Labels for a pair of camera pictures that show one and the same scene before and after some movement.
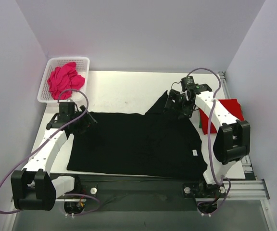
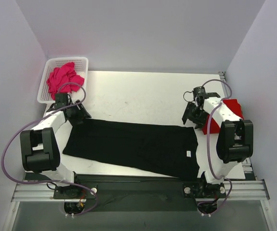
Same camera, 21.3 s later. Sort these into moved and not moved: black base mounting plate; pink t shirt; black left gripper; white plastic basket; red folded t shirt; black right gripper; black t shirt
Moved: black right gripper; black left gripper; black t shirt
Not moved: pink t shirt; red folded t shirt; black base mounting plate; white plastic basket
